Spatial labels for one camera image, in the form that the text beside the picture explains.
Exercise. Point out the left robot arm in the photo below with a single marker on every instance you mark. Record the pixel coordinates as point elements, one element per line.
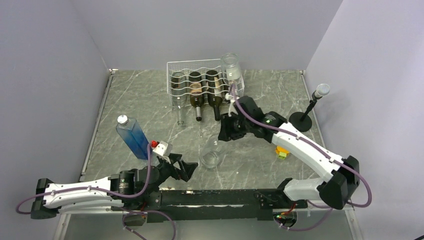
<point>129,188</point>

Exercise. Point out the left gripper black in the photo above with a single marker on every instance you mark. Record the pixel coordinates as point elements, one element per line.
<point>186,168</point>

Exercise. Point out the dark wine bottle front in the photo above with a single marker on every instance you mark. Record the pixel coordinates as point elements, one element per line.
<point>196,93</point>

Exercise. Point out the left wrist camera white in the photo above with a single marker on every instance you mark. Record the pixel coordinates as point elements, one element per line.
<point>162,150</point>

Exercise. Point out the colourful small blocks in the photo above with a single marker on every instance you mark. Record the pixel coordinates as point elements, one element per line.
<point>281,152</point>

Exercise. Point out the blue square glass bottle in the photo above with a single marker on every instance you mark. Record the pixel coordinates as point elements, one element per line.
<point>132,134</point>

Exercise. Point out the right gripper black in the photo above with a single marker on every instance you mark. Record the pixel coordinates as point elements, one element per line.
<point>226,133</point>

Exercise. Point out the clear glass bottle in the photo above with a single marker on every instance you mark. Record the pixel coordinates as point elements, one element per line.
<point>179,97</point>

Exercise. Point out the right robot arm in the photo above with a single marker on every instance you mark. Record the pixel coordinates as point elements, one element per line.
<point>338,177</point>

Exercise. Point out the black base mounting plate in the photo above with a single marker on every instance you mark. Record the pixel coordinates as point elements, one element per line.
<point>182,205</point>

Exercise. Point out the clear bottle silver cap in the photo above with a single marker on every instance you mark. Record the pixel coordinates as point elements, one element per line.
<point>231,67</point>
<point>212,153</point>

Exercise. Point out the clear bottle silver cap front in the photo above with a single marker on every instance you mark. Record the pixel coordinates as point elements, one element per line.
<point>212,153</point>

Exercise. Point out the dark wine bottle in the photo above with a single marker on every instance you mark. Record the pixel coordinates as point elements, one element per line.
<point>196,93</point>
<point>214,96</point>

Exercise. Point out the microphone on black stand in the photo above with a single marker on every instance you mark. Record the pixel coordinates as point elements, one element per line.
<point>301,120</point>

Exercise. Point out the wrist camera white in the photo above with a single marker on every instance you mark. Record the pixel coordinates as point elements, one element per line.
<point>231,109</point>
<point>162,150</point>

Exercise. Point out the white wire wine rack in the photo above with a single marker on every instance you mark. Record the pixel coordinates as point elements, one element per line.
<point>201,66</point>

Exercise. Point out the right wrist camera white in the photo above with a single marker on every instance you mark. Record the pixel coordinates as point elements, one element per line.
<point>231,109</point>

